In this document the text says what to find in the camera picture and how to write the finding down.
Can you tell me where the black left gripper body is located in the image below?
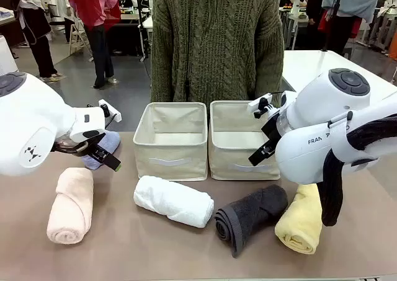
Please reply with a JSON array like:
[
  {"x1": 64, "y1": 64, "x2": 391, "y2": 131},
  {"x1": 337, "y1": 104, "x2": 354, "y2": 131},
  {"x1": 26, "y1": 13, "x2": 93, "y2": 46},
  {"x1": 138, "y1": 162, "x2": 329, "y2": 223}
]
[{"x1": 51, "y1": 135, "x2": 108, "y2": 163}]

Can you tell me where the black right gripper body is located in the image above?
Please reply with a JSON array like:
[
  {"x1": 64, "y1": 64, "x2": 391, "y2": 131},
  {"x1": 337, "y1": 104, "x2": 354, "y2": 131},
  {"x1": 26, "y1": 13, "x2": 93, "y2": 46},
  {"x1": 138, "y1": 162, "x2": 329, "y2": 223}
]
[{"x1": 261, "y1": 110, "x2": 283, "y2": 146}]

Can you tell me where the lavender blue towel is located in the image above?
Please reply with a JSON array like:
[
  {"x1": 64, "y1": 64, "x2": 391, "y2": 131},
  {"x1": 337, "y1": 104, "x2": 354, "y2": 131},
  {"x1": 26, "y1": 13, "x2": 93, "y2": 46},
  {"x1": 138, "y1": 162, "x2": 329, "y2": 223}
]
[{"x1": 81, "y1": 131, "x2": 121, "y2": 171}]

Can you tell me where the pink towel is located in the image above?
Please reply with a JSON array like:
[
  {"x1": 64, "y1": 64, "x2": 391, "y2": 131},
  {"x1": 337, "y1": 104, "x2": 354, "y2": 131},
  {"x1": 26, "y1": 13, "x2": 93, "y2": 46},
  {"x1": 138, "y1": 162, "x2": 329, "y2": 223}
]
[{"x1": 46, "y1": 167, "x2": 94, "y2": 244}]

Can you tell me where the dark grey towel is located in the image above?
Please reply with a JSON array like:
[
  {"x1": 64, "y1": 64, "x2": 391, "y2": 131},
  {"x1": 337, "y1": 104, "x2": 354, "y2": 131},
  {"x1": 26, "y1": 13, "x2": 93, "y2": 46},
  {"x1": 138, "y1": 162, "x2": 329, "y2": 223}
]
[{"x1": 213, "y1": 184, "x2": 289, "y2": 259}]

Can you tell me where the white towel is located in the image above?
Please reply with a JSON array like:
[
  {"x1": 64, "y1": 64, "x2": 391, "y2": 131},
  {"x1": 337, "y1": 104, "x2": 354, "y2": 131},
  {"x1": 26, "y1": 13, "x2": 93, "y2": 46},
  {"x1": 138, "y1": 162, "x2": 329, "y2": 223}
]
[{"x1": 133, "y1": 174, "x2": 215, "y2": 229}]

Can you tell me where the yellow towel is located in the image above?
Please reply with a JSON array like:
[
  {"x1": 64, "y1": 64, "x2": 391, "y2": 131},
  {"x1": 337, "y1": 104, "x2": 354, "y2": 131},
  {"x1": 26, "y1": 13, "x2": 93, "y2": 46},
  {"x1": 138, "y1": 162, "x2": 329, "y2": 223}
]
[{"x1": 274, "y1": 183, "x2": 323, "y2": 256}]

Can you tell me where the white folding chair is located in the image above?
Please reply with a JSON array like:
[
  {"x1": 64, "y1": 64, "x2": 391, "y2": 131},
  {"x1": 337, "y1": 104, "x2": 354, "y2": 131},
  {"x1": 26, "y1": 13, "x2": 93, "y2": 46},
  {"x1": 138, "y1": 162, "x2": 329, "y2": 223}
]
[{"x1": 68, "y1": 22, "x2": 94, "y2": 58}]

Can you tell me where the beige fabric storage bin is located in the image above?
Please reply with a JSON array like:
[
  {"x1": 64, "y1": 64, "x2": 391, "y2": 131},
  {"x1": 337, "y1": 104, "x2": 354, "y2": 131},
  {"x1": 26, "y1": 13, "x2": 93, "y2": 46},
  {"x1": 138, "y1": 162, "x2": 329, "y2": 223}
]
[
  {"x1": 132, "y1": 102, "x2": 208, "y2": 182},
  {"x1": 208, "y1": 100, "x2": 282, "y2": 181}
]

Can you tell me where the white side table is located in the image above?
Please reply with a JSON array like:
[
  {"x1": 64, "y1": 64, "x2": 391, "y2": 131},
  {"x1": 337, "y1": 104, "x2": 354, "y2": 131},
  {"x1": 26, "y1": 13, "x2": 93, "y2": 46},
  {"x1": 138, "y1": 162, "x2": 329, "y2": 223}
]
[{"x1": 280, "y1": 50, "x2": 397, "y2": 102}]

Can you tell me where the person in green knit sweater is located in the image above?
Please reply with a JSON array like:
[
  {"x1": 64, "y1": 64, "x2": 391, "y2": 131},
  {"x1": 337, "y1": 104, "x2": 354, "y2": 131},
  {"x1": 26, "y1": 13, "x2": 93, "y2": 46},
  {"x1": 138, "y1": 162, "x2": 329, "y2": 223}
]
[{"x1": 150, "y1": 0, "x2": 285, "y2": 104}]

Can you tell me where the white air purifier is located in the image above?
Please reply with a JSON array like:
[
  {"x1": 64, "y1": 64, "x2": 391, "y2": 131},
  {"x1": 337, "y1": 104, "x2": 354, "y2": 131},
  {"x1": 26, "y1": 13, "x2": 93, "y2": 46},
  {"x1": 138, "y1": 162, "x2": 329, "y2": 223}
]
[{"x1": 0, "y1": 34, "x2": 19, "y2": 76}]

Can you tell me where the person in black skirt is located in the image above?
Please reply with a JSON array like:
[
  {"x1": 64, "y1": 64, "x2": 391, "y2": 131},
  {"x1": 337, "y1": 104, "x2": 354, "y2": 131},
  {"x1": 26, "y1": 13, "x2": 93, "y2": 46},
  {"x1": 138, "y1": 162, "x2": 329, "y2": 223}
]
[{"x1": 9, "y1": 0, "x2": 66, "y2": 83}]

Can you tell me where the person in red top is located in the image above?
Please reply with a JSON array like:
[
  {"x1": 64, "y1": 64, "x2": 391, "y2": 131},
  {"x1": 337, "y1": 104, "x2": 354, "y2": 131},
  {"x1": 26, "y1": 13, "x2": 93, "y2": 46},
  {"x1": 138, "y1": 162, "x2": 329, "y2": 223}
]
[{"x1": 67, "y1": 0, "x2": 120, "y2": 89}]

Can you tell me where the person in light blue shawl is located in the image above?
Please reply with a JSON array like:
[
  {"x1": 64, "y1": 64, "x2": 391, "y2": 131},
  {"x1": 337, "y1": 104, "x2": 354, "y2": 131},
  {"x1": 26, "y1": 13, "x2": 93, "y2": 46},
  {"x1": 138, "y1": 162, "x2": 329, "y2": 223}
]
[{"x1": 321, "y1": 0, "x2": 381, "y2": 57}]

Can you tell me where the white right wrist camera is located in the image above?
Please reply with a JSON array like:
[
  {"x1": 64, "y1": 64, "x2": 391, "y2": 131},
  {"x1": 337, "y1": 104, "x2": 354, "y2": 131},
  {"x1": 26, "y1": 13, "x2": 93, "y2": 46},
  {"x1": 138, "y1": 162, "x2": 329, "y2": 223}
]
[{"x1": 247, "y1": 92, "x2": 274, "y2": 120}]

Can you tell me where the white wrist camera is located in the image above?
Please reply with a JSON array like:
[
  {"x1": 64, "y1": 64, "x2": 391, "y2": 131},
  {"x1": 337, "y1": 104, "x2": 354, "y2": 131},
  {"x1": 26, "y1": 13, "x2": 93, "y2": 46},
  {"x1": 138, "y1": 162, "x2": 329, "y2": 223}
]
[
  {"x1": 247, "y1": 92, "x2": 274, "y2": 120},
  {"x1": 98, "y1": 99, "x2": 122, "y2": 123}
]

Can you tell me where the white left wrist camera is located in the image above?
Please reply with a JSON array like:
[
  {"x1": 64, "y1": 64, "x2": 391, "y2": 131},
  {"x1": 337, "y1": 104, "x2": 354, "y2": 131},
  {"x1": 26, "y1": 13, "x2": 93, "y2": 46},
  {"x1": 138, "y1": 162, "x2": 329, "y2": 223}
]
[{"x1": 98, "y1": 99, "x2": 122, "y2": 123}]

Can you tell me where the black cable sleeve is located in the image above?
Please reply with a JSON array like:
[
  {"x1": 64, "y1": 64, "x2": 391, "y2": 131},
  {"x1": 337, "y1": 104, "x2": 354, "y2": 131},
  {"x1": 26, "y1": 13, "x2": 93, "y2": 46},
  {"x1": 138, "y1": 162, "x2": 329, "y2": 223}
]
[{"x1": 321, "y1": 114, "x2": 397, "y2": 228}]

